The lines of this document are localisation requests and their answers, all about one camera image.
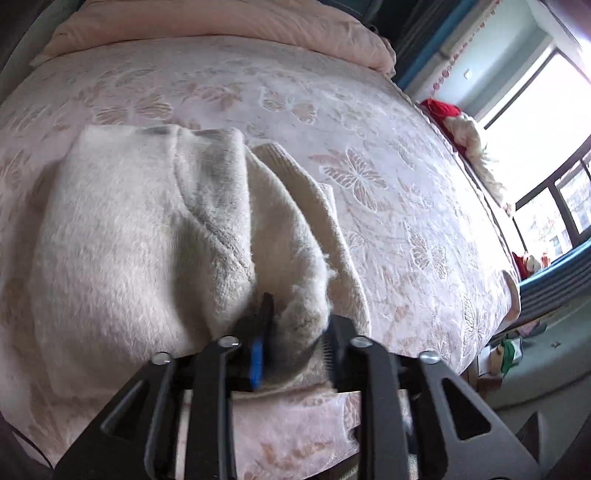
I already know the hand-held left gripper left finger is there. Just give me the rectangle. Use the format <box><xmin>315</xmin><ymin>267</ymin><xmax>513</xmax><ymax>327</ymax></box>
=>
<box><xmin>54</xmin><ymin>292</ymin><xmax>277</xmax><ymax>480</ymax></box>

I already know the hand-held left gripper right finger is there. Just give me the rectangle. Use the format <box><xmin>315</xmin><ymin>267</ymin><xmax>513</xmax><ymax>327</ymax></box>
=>
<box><xmin>323</xmin><ymin>315</ymin><xmax>541</xmax><ymax>480</ymax></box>

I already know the cream sweater with black hearts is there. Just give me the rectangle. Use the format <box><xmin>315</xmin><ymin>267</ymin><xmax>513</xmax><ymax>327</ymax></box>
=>
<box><xmin>30</xmin><ymin>124</ymin><xmax>372</xmax><ymax>402</ymax></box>

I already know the green cloth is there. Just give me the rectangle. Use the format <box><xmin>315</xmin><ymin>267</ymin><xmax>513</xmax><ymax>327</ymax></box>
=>
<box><xmin>498</xmin><ymin>339</ymin><xmax>522</xmax><ymax>377</ymax></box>

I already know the pink floral bed blanket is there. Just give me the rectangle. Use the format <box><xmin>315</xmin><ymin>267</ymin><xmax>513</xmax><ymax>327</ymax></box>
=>
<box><xmin>0</xmin><ymin>36</ymin><xmax>522</xmax><ymax>480</ymax></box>

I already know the blue striped window seat mat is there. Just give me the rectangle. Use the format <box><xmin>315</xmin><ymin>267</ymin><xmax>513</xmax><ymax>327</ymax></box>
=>
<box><xmin>489</xmin><ymin>244</ymin><xmax>591</xmax><ymax>347</ymax></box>

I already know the red and white plush toy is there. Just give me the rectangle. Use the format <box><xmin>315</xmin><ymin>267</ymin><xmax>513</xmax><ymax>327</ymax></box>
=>
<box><xmin>445</xmin><ymin>115</ymin><xmax>514</xmax><ymax>217</ymax></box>

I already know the red cloth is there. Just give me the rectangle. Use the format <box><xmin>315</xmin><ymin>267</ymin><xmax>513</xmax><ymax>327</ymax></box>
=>
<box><xmin>419</xmin><ymin>98</ymin><xmax>468</xmax><ymax>155</ymax></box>

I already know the window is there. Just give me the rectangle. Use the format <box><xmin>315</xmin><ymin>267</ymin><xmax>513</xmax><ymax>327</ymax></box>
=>
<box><xmin>480</xmin><ymin>46</ymin><xmax>591</xmax><ymax>259</ymax></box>

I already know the pink folded quilt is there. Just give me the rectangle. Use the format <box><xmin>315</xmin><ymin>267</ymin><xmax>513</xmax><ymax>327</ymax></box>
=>
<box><xmin>32</xmin><ymin>0</ymin><xmax>398</xmax><ymax>79</ymax></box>

